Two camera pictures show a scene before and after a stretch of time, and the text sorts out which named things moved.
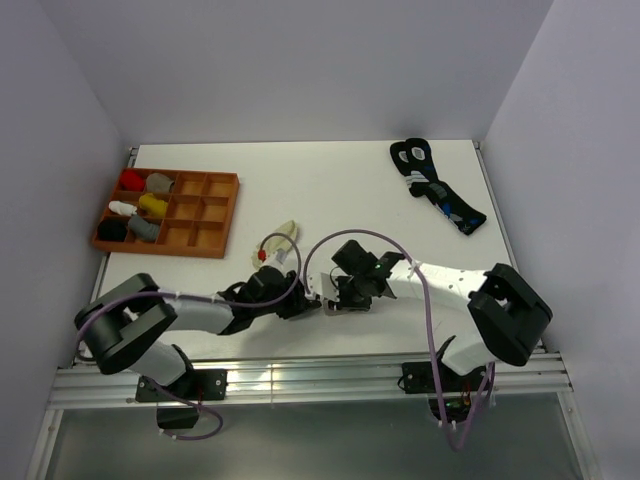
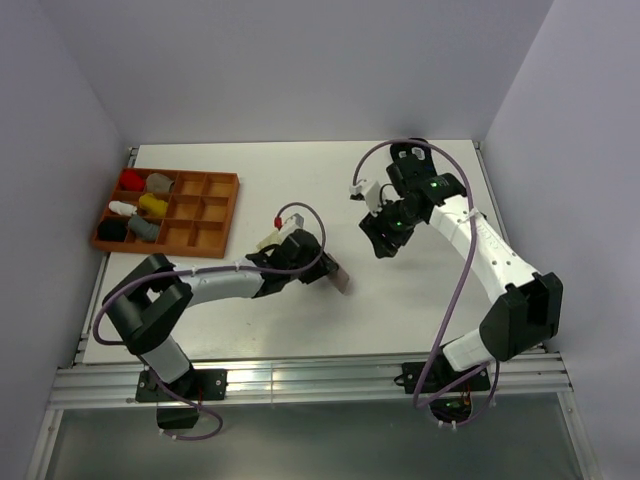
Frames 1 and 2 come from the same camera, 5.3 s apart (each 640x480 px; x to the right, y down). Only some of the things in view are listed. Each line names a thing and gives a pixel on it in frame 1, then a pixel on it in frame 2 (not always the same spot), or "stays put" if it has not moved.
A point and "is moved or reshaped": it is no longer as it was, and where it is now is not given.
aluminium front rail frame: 517,375 stays put
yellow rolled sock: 148,202 stays put
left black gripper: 298,303 -> 325,267
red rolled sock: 131,181 stays put
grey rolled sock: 143,230 stays put
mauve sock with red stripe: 330,312 is moved or reshaped
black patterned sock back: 399,152 stays put
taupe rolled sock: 157,182 stays put
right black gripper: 344,303 -> 375,226
